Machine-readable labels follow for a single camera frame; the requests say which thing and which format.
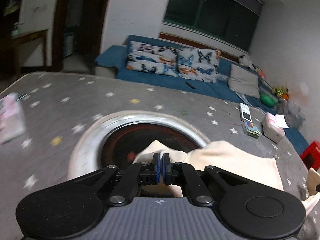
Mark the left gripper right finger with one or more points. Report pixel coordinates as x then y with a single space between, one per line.
188 179

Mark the dark wooden side table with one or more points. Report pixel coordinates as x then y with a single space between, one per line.
23 40

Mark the butterfly print pillow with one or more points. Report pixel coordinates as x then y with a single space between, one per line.
152 59
198 64

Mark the black white plush toy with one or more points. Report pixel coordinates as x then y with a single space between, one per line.
246 61

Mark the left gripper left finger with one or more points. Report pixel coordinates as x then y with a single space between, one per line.
135 177

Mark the clear plastic storage bin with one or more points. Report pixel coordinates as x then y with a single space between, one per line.
292 114

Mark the yellow black toy car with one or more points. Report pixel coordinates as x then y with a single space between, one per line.
281 92

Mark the blue sofa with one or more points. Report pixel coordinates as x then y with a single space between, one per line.
116 57

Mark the round built-in induction cooker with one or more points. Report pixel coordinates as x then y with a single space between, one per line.
118 137

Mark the clear box colourful items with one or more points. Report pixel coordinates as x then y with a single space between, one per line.
251 130

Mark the red plastic stool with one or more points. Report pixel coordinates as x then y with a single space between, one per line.
311 156

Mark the right butterfly print pillow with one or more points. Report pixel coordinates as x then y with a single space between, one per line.
198 64

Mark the dark wooden doorway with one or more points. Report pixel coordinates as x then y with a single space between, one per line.
77 30

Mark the green round toy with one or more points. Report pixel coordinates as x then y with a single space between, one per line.
267 100

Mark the grey plain cushion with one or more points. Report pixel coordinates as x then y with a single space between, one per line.
243 81

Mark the dark wall shelf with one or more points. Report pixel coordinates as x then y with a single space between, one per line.
10 13

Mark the white remote control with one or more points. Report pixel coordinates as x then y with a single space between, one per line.
245 112

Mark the white tissue box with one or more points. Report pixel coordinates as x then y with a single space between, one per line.
273 127

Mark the dark green framed window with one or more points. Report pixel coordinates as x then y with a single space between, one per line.
232 21

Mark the left butterfly print pillow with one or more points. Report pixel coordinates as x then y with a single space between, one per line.
152 59

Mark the cream garment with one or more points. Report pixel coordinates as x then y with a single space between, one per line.
268 171

